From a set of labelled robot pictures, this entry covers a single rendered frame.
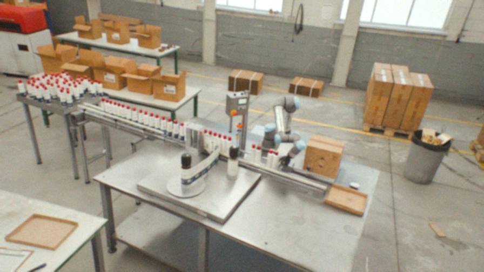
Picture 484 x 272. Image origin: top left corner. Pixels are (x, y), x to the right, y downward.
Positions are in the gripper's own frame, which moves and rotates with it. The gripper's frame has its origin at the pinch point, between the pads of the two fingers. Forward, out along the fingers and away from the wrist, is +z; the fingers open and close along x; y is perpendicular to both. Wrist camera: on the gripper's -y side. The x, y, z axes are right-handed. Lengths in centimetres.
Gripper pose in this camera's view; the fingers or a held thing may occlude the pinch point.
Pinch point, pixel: (279, 167)
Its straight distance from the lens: 314.3
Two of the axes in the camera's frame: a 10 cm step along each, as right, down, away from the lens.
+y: -4.5, 3.9, -8.0
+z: -5.0, 6.3, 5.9
